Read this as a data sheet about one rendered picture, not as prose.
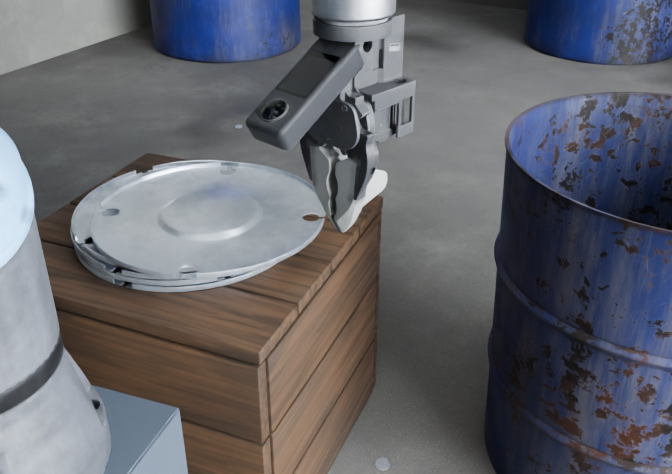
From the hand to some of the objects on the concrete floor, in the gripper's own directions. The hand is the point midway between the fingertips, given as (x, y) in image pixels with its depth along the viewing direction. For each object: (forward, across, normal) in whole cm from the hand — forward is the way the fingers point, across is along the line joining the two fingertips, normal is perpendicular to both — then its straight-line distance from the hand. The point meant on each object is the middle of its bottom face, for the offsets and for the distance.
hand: (336, 221), depth 75 cm
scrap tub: (+47, -18, -40) cm, 65 cm away
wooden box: (+47, +27, -1) cm, 54 cm away
